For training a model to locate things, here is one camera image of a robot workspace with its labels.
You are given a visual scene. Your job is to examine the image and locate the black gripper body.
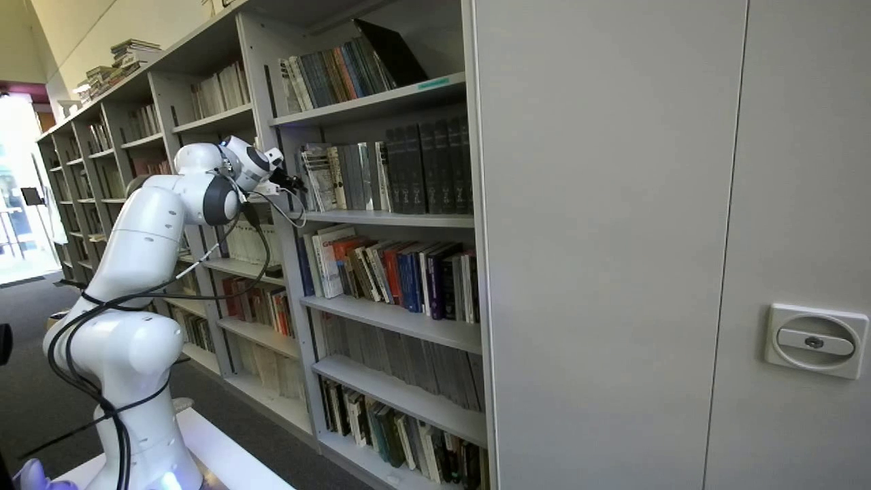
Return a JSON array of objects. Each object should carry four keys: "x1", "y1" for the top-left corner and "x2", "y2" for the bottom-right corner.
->
[{"x1": 269, "y1": 155, "x2": 303, "y2": 189}]

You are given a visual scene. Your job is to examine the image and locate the stack of pale books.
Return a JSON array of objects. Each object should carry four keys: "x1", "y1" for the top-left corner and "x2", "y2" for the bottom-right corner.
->
[{"x1": 76, "y1": 36, "x2": 168, "y2": 98}]

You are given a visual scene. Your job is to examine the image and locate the wide grey book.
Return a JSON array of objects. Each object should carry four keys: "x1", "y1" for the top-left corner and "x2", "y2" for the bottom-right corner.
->
[{"x1": 336, "y1": 142, "x2": 381, "y2": 215}]

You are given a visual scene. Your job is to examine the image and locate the plain white book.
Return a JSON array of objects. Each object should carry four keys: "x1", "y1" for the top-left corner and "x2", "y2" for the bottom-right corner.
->
[{"x1": 371, "y1": 137, "x2": 396, "y2": 215}]

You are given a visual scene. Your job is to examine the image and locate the white book blue lettering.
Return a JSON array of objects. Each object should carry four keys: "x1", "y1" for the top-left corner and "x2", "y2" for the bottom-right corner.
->
[{"x1": 310, "y1": 230, "x2": 348, "y2": 302}]

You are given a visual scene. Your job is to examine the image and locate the grey metal bookcase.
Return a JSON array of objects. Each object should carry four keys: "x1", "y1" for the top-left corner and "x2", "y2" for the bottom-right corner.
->
[
  {"x1": 232, "y1": 0, "x2": 498, "y2": 490},
  {"x1": 144, "y1": 65, "x2": 319, "y2": 438},
  {"x1": 34, "y1": 102, "x2": 114, "y2": 287},
  {"x1": 92, "y1": 69, "x2": 185, "y2": 302}
]

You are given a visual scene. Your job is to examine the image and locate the dark grey hardback volume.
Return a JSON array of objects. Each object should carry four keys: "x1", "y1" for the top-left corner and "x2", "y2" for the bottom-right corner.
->
[
  {"x1": 400, "y1": 119, "x2": 431, "y2": 215},
  {"x1": 443, "y1": 111, "x2": 476, "y2": 219},
  {"x1": 383, "y1": 126, "x2": 408, "y2": 215},
  {"x1": 419, "y1": 117, "x2": 453, "y2": 215}
]

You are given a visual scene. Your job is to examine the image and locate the slim red book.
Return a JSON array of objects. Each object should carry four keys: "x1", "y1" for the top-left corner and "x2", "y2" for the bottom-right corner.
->
[{"x1": 379, "y1": 246, "x2": 408, "y2": 309}]

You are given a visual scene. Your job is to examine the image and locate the slim blue book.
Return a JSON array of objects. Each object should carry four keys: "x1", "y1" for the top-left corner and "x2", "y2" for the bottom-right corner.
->
[{"x1": 396, "y1": 247, "x2": 428, "y2": 315}]

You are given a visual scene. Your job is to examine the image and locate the black leaning book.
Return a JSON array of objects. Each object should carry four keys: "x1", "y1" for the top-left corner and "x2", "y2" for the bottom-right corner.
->
[{"x1": 351, "y1": 15, "x2": 431, "y2": 91}]

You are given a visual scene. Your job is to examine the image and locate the white table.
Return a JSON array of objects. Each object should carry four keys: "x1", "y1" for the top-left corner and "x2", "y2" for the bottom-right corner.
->
[{"x1": 50, "y1": 407, "x2": 296, "y2": 490}]

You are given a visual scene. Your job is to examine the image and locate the tall grey cabinet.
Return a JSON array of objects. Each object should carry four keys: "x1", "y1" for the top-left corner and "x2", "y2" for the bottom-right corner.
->
[{"x1": 461, "y1": 0, "x2": 871, "y2": 490}]

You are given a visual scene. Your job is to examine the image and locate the black cable on robot arm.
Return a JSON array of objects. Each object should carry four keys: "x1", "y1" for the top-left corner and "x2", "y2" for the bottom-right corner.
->
[{"x1": 17, "y1": 153, "x2": 281, "y2": 490}]

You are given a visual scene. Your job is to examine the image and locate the white cabinet lock handle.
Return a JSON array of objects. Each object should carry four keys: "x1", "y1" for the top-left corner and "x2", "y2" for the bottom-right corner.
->
[{"x1": 759, "y1": 300, "x2": 871, "y2": 385}]

